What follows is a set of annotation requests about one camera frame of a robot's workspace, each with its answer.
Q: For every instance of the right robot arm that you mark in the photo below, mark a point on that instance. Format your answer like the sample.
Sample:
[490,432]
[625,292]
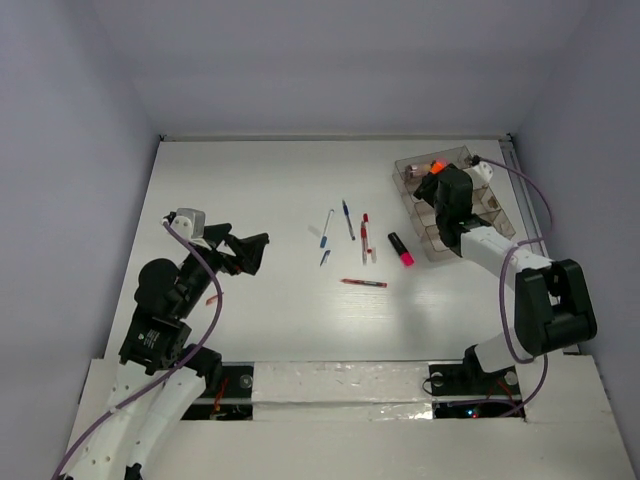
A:
[482,244]

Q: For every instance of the clear plastic organizer tray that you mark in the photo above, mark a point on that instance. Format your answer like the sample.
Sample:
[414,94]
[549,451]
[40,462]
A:
[422,216]

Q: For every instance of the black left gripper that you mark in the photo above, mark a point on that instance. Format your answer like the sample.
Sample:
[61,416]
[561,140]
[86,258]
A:
[248,249]

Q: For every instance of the pink black highlighter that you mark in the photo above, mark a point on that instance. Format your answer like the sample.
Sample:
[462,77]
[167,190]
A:
[401,250]

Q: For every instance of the orange black highlighter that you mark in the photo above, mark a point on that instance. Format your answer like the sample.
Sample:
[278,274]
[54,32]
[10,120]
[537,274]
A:
[437,166]

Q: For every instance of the white pen blue cap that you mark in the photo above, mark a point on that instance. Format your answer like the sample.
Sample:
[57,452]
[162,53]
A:
[326,227]

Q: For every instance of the small red pen cap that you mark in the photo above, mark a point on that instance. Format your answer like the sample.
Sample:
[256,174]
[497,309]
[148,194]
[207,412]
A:
[213,299]

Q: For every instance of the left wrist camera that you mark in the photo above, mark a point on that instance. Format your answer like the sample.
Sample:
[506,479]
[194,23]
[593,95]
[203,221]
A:
[188,223]

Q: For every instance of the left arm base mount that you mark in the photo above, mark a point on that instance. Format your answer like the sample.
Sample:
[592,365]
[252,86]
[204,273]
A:
[231,400]

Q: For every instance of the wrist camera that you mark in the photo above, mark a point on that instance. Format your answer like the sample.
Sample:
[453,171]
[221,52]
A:
[188,223]
[481,171]

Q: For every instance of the red gel pen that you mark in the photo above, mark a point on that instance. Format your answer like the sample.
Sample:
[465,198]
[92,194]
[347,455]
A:
[368,283]

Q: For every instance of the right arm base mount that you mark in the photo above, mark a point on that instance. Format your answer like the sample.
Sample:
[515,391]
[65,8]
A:
[475,395]

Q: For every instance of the dark blue ballpoint pen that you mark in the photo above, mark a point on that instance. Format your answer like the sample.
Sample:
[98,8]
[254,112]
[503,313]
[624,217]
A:
[347,215]

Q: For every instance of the white foam front board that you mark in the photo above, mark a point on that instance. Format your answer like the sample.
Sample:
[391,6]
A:
[366,420]

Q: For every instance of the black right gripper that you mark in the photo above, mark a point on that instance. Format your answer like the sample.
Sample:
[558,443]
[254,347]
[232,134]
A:
[430,182]

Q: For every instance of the white pen red cap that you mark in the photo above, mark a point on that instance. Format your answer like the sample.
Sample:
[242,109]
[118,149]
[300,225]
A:
[370,249]

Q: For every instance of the red ballpoint pen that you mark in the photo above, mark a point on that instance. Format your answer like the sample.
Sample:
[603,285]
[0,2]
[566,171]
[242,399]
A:
[364,247]

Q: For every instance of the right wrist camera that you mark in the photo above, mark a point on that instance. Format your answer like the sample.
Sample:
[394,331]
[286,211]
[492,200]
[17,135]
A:
[481,171]

